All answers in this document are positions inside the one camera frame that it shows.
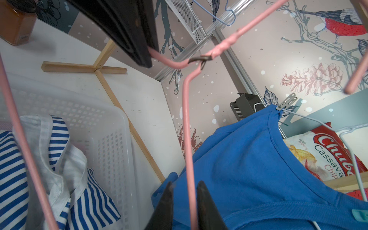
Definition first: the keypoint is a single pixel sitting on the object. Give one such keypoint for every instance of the wooden clothes rack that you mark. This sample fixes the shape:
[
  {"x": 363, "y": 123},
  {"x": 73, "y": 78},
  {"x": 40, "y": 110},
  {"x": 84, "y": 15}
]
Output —
[{"x": 288, "y": 52}]

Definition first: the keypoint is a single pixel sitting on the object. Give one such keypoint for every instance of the black wall basket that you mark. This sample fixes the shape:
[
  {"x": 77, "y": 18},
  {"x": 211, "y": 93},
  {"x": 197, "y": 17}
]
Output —
[{"x": 246, "y": 105}]

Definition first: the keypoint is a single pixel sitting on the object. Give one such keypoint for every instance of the cassava chips bag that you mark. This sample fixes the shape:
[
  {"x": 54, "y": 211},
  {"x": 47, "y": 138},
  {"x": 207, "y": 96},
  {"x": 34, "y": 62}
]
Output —
[{"x": 322, "y": 153}]

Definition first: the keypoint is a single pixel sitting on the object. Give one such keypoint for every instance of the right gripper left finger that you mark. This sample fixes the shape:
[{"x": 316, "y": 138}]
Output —
[{"x": 162, "y": 217}]

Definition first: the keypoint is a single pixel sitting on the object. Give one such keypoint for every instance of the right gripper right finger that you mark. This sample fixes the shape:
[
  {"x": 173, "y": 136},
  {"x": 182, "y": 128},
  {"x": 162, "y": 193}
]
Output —
[{"x": 209, "y": 217}]

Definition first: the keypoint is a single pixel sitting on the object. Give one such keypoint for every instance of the pink wire hanger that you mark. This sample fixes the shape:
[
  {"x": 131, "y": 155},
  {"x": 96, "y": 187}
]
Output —
[{"x": 215, "y": 52}]

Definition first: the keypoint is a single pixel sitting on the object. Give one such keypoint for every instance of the white perforated plastic basket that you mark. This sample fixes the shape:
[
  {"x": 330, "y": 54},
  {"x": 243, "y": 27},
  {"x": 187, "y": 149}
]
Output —
[{"x": 99, "y": 130}]

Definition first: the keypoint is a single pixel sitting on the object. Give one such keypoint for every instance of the white wire wall basket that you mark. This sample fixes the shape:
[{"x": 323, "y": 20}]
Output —
[{"x": 184, "y": 12}]

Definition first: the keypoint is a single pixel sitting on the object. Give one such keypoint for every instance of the light blue wire hanger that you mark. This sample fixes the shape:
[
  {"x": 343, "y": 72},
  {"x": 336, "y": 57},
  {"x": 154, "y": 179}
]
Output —
[{"x": 214, "y": 11}]

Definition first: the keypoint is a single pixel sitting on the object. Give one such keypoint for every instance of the grey clothespin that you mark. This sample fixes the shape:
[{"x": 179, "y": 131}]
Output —
[{"x": 288, "y": 102}]

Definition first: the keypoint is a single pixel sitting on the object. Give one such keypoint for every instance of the teal clothespin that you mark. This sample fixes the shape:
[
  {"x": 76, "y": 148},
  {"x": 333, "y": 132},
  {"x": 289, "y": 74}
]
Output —
[{"x": 360, "y": 215}]

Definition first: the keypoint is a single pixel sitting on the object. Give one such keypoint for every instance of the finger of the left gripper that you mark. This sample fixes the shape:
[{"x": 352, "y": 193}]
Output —
[{"x": 130, "y": 24}]

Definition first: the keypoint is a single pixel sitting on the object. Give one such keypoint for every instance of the blue white striped tank top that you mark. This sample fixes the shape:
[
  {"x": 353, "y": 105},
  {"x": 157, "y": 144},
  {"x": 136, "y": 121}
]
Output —
[{"x": 76, "y": 199}]

